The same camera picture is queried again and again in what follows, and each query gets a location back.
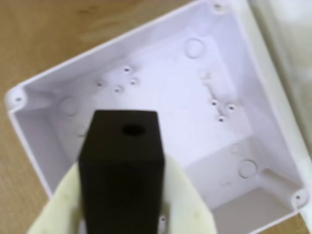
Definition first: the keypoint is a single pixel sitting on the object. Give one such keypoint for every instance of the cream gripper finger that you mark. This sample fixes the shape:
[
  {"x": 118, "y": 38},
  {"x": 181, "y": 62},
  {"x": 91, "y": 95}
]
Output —
[
  {"x": 187, "y": 209},
  {"x": 63, "y": 209}
]

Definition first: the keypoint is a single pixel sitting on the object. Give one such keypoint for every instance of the black rectangular block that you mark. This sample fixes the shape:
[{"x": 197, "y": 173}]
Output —
[{"x": 122, "y": 170}]

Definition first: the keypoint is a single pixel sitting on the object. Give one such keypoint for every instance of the white plastic box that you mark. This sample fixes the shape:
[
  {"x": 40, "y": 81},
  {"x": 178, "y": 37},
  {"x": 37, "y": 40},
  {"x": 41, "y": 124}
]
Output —
[{"x": 170, "y": 85}]

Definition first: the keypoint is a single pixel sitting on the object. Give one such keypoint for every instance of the brown cardboard sheet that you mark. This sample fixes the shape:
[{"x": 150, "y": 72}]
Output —
[{"x": 36, "y": 36}]

